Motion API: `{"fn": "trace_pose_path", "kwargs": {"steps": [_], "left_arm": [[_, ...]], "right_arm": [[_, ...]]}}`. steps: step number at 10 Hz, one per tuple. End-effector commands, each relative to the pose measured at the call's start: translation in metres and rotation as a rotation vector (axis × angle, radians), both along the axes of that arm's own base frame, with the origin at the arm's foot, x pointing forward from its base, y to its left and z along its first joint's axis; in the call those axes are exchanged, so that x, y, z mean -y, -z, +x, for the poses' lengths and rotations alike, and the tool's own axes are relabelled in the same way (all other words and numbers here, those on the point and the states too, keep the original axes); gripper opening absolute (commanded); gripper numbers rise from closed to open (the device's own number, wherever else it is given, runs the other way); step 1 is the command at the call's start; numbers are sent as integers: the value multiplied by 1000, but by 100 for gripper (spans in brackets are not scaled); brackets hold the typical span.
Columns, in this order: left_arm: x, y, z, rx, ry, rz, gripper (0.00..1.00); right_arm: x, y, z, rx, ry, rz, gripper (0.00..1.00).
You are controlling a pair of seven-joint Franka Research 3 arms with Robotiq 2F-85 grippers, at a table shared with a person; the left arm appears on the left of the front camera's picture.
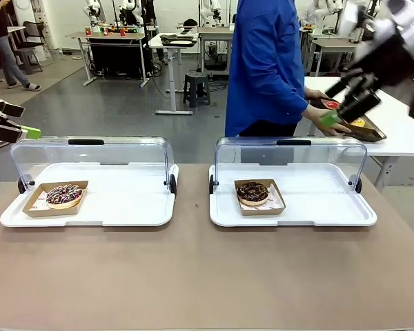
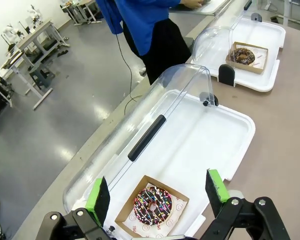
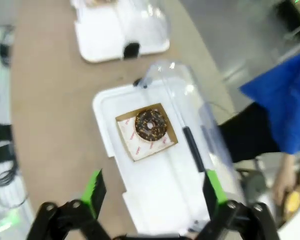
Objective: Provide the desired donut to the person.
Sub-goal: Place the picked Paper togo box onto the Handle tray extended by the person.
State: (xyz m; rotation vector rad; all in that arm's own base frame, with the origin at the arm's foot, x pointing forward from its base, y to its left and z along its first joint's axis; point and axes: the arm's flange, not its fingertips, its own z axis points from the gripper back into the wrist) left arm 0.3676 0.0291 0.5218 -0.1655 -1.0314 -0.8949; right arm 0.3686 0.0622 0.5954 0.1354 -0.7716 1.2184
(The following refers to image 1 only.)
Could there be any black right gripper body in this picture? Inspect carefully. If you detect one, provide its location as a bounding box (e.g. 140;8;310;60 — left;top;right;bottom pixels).
356;32;414;91

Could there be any brown cardboard donut tray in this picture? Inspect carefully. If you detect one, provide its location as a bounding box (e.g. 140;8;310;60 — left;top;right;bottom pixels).
348;116;376;134
233;179;286;217
22;180;89;219

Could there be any dark brown serving tray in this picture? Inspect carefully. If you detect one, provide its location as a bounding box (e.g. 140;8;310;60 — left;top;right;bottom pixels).
306;95;388;142

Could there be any person's right forearm blue sleeve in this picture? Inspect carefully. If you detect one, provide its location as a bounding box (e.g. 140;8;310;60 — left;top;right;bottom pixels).
275;77;310;122

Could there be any chocolate donut with pink sprinkles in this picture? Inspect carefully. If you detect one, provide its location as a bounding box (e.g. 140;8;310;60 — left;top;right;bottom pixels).
46;184;84;210

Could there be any person in blue shirt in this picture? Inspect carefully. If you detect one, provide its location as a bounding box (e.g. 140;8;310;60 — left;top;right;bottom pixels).
225;0;310;138

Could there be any dark chocolate glazed donut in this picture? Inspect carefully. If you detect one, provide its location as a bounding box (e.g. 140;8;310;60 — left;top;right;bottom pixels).
236;181;270;208

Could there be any person's left hand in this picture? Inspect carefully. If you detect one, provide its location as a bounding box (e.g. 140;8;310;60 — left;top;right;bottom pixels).
304;88;328;101

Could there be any person's right hand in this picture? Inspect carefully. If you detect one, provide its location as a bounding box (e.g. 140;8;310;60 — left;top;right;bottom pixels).
302;104;353;137

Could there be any grey top lab table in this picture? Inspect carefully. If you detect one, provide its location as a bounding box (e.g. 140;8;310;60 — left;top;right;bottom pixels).
309;35;359;77
196;26;236;74

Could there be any white side table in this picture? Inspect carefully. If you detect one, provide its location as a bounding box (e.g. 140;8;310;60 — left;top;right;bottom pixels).
303;76;414;189

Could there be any clear plastic display lid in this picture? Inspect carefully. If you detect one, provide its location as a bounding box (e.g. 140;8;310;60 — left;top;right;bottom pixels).
213;137;368;184
10;137;170;184

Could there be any white printed paper liner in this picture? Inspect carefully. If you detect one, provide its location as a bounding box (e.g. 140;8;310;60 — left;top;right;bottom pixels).
261;183;285;210
37;192;56;208

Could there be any bystander in black shirt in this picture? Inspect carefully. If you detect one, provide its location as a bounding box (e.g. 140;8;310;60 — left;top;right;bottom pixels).
0;0;42;92

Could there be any white plastic display tray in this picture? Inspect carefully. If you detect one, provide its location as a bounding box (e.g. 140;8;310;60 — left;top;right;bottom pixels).
208;162;378;228
0;161;179;228

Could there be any black cabinet under desk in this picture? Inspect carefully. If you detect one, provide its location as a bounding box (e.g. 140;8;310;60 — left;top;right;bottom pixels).
89;41;146;76

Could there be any wooden top lab desk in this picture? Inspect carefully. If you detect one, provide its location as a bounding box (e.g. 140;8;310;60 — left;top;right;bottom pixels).
65;30;151;88

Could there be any dark grey plastic stool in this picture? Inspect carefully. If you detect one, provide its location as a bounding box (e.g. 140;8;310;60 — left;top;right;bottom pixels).
182;72;212;109

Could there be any white height adjustable desk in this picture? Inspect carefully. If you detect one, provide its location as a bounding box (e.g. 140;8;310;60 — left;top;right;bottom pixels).
148;33;198;116

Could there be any dark tray with white plate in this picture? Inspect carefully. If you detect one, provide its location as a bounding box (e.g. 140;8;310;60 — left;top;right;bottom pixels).
159;33;198;46

